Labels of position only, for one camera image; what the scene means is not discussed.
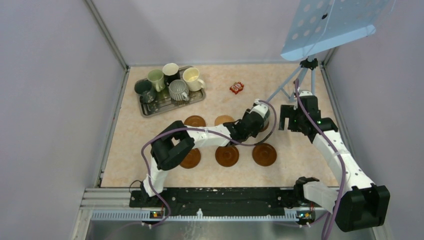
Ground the brown wooden coaster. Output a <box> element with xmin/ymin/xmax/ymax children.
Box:
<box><xmin>215</xmin><ymin>146</ymin><xmax>240</xmax><ymax>168</ymax></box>
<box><xmin>259</xmin><ymin>122</ymin><xmax>270</xmax><ymax>133</ymax></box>
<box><xmin>180</xmin><ymin>148</ymin><xmax>202</xmax><ymax>169</ymax></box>
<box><xmin>252</xmin><ymin>143</ymin><xmax>277</xmax><ymax>167</ymax></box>
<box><xmin>183</xmin><ymin>115</ymin><xmax>207</xmax><ymax>127</ymax></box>

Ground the grey ribbed mug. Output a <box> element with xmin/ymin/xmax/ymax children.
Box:
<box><xmin>168</xmin><ymin>79</ymin><xmax>190</xmax><ymax>101</ymax></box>

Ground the cream yellow mug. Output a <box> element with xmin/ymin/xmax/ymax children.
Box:
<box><xmin>182</xmin><ymin>67</ymin><xmax>206</xmax><ymax>92</ymax></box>

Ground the dark green mug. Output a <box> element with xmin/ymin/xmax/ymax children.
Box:
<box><xmin>134</xmin><ymin>80</ymin><xmax>157</xmax><ymax>104</ymax></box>

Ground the grey blue mug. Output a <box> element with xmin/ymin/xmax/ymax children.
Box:
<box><xmin>264</xmin><ymin>109</ymin><xmax>271</xmax><ymax>127</ymax></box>

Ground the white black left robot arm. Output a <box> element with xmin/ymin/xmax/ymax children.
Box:
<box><xmin>141</xmin><ymin>104</ymin><xmax>270</xmax><ymax>207</ymax></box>

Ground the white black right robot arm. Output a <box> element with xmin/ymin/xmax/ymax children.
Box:
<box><xmin>279</xmin><ymin>95</ymin><xmax>391</xmax><ymax>232</ymax></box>

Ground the woven rattan coaster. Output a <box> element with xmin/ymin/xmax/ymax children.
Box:
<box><xmin>214</xmin><ymin>115</ymin><xmax>235</xmax><ymax>126</ymax></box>

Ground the light blue tripod stand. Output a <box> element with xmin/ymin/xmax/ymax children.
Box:
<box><xmin>266</xmin><ymin>55</ymin><xmax>319</xmax><ymax>103</ymax></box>

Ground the red owl wooden toy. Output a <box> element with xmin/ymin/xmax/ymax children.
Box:
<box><xmin>229</xmin><ymin>81</ymin><xmax>244</xmax><ymax>95</ymax></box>

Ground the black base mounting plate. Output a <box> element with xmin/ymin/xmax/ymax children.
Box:
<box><xmin>129</xmin><ymin>187</ymin><xmax>312</xmax><ymax>217</ymax></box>

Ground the metal tray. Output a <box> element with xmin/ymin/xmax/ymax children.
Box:
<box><xmin>135</xmin><ymin>65</ymin><xmax>206</xmax><ymax>118</ymax></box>

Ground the black mug white inside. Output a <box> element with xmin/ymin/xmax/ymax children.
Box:
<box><xmin>162</xmin><ymin>63</ymin><xmax>181</xmax><ymax>87</ymax></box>

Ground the light blue perforated board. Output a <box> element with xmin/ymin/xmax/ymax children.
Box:
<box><xmin>280</xmin><ymin>0</ymin><xmax>395</xmax><ymax>61</ymax></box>

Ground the light green mug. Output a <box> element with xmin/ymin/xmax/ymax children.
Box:
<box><xmin>147</xmin><ymin>69</ymin><xmax>166</xmax><ymax>92</ymax></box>

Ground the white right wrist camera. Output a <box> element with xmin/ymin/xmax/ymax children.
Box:
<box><xmin>293</xmin><ymin>90</ymin><xmax>314</xmax><ymax>103</ymax></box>

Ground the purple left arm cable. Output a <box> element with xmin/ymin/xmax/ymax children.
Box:
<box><xmin>140</xmin><ymin>99</ymin><xmax>278</xmax><ymax>229</ymax></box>

